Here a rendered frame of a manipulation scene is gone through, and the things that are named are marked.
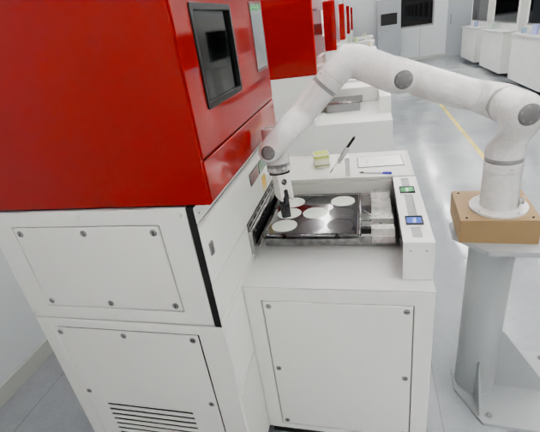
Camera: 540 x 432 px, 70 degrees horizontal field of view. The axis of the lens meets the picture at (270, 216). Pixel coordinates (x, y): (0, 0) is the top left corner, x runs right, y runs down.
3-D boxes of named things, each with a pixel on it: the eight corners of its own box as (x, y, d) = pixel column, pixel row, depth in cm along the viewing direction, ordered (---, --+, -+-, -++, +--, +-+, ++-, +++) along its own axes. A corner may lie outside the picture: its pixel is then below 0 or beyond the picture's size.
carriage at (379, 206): (372, 243, 141) (372, 237, 139) (370, 201, 172) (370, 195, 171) (395, 243, 139) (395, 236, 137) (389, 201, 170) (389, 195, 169)
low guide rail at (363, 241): (266, 245, 155) (265, 239, 154) (267, 243, 157) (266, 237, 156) (395, 245, 143) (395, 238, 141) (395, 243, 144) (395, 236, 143)
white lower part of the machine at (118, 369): (107, 461, 169) (33, 317, 133) (183, 329, 240) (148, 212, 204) (262, 487, 151) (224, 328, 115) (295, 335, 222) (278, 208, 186)
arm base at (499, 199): (526, 196, 143) (534, 149, 134) (531, 221, 128) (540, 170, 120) (469, 194, 151) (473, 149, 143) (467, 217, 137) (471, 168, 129)
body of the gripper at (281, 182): (292, 169, 134) (297, 200, 138) (285, 165, 144) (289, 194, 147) (273, 173, 133) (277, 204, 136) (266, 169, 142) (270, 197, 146)
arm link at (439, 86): (525, 133, 122) (502, 120, 136) (548, 95, 116) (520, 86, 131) (375, 92, 120) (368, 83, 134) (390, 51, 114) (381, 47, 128)
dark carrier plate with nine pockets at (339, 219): (265, 235, 148) (265, 233, 148) (282, 197, 178) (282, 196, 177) (357, 234, 139) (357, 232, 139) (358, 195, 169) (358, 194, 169)
